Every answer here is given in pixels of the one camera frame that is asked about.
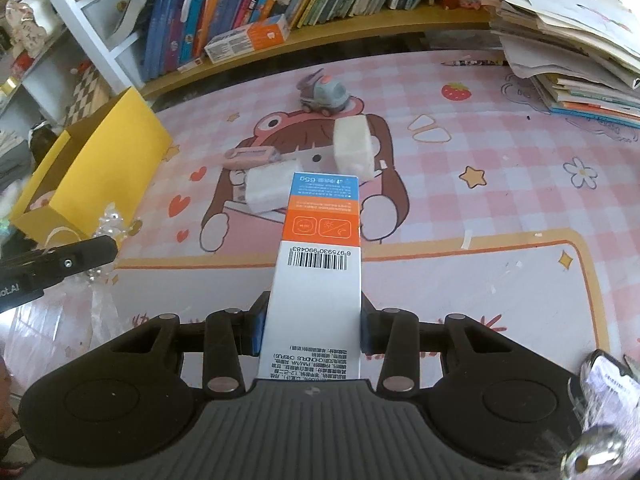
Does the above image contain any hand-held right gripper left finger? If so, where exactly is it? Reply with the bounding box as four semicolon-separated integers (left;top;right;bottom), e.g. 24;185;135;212
99;292;271;394

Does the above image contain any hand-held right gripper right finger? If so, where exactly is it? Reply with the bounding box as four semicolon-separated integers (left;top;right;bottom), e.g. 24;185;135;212
360;292;527;394

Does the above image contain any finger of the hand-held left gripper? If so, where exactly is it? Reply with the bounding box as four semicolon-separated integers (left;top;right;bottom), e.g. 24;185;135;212
0;236;119;289

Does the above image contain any clear plastic ribbon bow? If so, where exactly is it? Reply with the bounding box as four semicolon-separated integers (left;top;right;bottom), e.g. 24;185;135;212
44;203;144;352

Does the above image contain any orange and white carton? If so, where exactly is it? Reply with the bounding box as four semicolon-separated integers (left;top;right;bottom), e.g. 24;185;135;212
257;172;364;381

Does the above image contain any yellow cardboard box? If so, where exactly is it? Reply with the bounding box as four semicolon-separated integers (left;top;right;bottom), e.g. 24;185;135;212
10;86;174;241

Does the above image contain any white block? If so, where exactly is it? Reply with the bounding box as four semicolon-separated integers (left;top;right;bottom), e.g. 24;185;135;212
332;114;377;182
243;159;303;214

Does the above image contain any brown and white chess board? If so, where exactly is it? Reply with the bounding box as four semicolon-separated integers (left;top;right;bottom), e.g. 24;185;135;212
62;67;114;126

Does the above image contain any pink stapler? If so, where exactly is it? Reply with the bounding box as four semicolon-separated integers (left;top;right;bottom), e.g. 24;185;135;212
223;145;281;171

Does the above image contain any pink checkered printed mat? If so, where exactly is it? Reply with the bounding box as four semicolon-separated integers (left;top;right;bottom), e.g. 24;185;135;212
0;47;640;412

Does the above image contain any white bookshelf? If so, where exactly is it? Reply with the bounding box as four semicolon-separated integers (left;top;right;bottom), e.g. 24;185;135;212
25;0;494;101

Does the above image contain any fluffy pompom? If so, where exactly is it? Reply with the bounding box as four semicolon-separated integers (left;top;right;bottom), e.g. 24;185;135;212
525;375;603;480

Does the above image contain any white ceramic figurine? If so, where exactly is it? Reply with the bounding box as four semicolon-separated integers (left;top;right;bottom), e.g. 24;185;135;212
4;0;64;56

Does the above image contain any grey toy car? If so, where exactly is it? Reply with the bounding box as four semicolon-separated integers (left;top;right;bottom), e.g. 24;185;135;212
297;68;351;115

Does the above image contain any silver bell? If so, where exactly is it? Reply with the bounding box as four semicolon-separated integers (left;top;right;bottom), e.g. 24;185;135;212
562;424;629;477

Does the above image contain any white and orange flat box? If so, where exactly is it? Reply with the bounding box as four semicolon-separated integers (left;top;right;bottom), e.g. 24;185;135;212
203;13;291;65

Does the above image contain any pencil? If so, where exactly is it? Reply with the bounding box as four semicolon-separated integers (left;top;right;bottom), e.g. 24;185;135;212
441;58;510;68

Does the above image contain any stack of papers and booklets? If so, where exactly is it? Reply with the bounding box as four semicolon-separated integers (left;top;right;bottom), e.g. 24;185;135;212
470;0;640;129

